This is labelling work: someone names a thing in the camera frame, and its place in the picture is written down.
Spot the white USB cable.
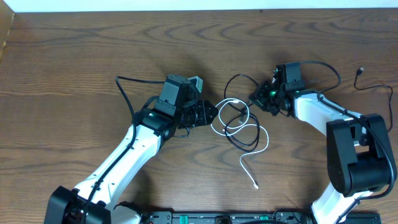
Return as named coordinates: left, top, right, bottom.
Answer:
left=210, top=97, right=270, bottom=190

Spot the black USB cable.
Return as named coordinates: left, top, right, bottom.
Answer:
left=223, top=73, right=261, bottom=153

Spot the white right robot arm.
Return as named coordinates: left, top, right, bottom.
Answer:
left=249, top=62, right=397, bottom=223

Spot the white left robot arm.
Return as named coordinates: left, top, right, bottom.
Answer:
left=44, top=74, right=218, bottom=223

